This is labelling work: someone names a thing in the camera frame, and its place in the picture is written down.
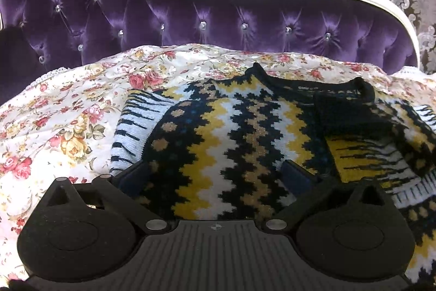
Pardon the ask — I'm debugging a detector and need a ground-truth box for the yellow black white knit sweater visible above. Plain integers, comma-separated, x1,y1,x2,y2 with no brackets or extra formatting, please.
111,62,436,285

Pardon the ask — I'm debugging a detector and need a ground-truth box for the purple tufted headboard white frame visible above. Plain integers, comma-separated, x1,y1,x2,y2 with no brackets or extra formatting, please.
0,0,421,104

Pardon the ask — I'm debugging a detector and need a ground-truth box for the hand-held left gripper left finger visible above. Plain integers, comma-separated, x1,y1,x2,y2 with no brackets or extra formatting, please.
47,163,171,233

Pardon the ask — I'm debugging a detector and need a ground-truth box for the floral bedspread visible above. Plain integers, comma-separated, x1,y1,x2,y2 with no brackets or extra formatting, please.
0,44,436,281

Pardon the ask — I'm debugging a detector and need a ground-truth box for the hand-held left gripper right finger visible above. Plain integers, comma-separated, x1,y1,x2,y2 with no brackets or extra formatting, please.
262,160,388,232

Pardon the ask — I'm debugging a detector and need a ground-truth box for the white lace pillow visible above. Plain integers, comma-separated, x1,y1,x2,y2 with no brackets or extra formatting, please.
391,66,436,80

